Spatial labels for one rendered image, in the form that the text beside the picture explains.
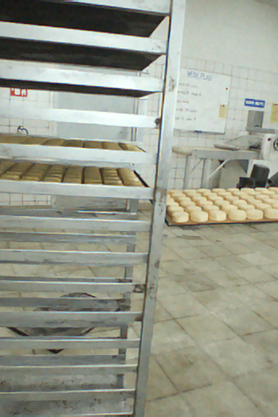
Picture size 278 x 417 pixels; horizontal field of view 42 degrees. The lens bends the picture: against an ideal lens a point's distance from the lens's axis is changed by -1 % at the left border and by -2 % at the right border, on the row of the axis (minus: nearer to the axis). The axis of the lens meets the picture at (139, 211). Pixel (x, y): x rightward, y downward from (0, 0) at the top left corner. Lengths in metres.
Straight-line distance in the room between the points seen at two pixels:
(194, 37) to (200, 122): 1.14
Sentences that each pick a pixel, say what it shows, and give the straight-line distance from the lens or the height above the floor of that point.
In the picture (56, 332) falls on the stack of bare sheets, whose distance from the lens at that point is 2.23.
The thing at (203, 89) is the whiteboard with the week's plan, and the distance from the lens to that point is 5.35.
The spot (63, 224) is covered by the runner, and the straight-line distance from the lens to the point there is 0.95.
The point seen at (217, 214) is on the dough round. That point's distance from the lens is 1.05.
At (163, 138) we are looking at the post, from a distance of 0.90.
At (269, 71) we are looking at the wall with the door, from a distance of 6.10.
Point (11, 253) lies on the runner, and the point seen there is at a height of 0.87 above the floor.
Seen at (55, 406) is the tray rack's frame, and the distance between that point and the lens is 1.59.
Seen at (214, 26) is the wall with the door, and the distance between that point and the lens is 5.54.
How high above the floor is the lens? 1.24
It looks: 14 degrees down
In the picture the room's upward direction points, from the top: 5 degrees clockwise
